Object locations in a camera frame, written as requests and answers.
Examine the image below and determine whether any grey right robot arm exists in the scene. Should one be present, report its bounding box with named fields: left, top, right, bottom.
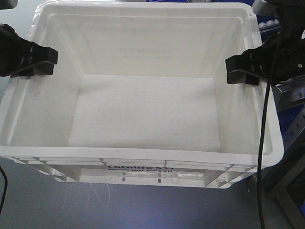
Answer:
left=225, top=0, right=305, bottom=85

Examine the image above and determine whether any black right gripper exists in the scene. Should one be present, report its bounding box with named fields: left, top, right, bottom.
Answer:
left=225, top=27, right=305, bottom=85

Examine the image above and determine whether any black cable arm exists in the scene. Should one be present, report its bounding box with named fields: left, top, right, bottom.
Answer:
left=0, top=166, right=9, bottom=215
left=256, top=8, right=285, bottom=229

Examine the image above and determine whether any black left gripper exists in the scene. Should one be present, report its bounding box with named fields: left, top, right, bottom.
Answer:
left=0, top=23, right=59, bottom=77

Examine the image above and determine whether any white plastic tote bin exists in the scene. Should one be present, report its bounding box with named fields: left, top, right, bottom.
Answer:
left=0, top=0, right=285, bottom=189

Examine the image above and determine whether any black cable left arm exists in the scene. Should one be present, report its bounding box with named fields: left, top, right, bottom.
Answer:
left=0, top=166, right=9, bottom=215

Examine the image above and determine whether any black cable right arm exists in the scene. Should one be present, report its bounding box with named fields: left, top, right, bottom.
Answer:
left=256, top=8, right=285, bottom=229

